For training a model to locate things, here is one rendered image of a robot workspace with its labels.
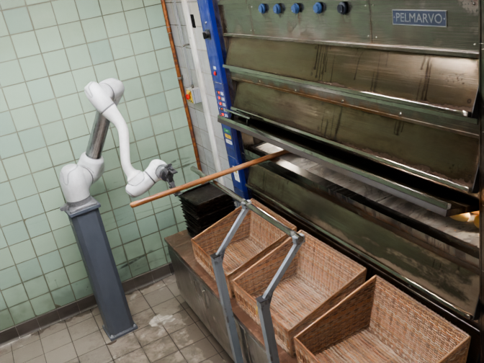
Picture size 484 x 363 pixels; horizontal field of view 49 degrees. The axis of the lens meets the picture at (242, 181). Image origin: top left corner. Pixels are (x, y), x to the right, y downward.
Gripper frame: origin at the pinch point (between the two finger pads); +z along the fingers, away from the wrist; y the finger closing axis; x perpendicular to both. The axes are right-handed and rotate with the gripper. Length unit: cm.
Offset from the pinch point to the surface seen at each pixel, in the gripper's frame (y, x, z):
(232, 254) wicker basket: 61, -26, -7
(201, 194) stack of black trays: 30, -26, -42
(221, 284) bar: 41, 3, 49
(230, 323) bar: 65, 3, 49
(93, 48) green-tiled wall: -70, 5, -113
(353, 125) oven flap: -35, -57, 91
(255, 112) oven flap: -28, -53, 5
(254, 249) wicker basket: 61, -40, -2
